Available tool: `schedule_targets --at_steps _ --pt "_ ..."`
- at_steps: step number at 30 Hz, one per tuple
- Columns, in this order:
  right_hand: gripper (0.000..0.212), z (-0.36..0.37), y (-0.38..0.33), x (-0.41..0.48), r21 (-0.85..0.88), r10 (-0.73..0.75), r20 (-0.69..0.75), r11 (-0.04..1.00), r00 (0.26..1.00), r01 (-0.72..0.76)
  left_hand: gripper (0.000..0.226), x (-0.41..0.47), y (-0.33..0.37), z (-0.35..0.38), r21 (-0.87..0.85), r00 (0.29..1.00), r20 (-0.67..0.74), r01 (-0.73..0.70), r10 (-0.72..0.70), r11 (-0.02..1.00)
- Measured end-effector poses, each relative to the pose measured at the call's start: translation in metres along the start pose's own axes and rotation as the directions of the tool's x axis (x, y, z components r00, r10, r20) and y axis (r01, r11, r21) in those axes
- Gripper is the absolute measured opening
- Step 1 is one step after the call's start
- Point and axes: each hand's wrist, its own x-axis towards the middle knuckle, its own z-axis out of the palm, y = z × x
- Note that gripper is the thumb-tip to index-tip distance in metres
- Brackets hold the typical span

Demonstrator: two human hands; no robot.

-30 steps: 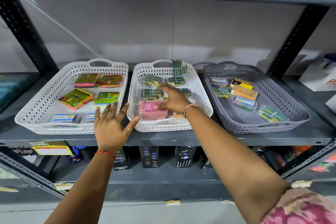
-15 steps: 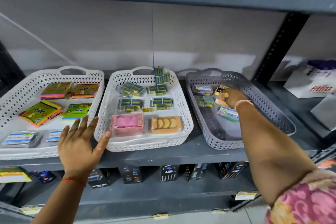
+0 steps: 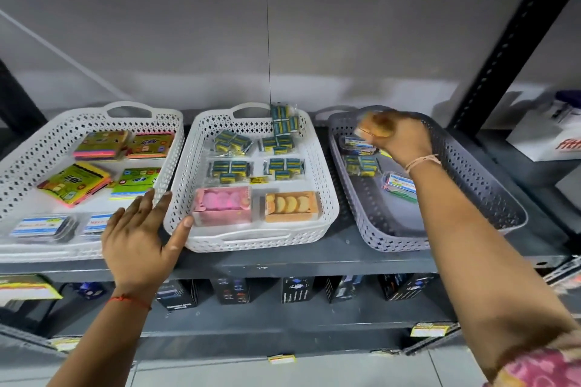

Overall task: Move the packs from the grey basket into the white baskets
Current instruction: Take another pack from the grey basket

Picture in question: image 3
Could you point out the black product box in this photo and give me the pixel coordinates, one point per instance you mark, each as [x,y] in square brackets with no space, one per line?
[404,287]
[178,295]
[230,290]
[342,289]
[297,289]

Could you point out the orange eraser box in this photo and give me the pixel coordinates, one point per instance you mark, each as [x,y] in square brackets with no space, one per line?
[293,206]

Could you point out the red thread wrist band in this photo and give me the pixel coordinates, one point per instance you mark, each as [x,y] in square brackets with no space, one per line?
[131,300]

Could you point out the yellow shelf price tag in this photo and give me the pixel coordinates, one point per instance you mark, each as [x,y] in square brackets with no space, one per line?
[66,344]
[429,330]
[282,359]

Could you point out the person's right forearm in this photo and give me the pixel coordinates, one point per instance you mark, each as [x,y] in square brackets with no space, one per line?
[481,255]

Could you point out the white carton with red print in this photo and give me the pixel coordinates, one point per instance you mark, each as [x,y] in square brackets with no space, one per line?
[544,137]

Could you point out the dark metal shelf rack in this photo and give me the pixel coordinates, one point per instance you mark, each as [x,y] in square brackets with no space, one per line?
[295,260]

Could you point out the grey perforated basket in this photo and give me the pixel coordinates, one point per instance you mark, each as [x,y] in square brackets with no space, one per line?
[472,191]

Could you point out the dark blue packet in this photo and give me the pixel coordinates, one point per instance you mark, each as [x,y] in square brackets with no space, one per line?
[90,290]

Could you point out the small yellow tag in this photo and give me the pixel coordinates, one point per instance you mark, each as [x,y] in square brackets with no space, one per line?
[258,180]

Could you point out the large white perforated basket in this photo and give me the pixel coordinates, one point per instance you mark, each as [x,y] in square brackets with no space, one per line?
[41,155]

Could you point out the person's right fingers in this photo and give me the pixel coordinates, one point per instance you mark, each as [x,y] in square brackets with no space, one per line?
[379,126]

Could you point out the clear box with blue label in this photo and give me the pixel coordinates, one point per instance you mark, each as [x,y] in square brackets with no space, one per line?
[399,186]
[356,145]
[43,227]
[95,224]

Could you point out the yellow red sticky note pack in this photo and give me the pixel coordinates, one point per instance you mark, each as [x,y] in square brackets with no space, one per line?
[72,183]

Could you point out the person's left forearm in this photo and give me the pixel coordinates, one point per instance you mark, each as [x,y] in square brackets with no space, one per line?
[102,346]

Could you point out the person's left hand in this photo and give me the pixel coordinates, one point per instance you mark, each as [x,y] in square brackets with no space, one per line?
[134,250]

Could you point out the person's left middle finger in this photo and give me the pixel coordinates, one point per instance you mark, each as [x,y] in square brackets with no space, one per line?
[145,207]

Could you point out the green orange sticky note pack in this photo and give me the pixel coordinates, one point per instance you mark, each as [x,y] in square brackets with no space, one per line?
[152,145]

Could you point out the green pink sticky note pack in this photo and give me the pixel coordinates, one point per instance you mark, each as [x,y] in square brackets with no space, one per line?
[100,145]

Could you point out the dark striped flat packet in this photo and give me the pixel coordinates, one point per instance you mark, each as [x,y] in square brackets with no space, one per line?
[563,275]

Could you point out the pink patterned sleeve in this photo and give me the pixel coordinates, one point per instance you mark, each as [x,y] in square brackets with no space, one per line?
[540,368]

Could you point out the pale thread wrist band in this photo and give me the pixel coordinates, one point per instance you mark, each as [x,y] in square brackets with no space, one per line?
[422,161]

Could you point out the pink eraser box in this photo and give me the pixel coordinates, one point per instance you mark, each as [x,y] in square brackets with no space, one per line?
[222,206]

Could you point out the person's right hand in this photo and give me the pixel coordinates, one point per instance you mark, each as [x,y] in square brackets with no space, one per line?
[404,137]

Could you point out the blue yellow eraser pack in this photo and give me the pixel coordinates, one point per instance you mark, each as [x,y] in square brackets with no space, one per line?
[277,145]
[362,165]
[284,120]
[232,142]
[285,168]
[229,170]

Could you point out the green yellow sticky note pack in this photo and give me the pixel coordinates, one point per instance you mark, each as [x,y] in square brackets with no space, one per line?
[134,182]

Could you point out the person's left thumb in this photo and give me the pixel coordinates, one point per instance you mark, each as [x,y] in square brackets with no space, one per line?
[180,237]

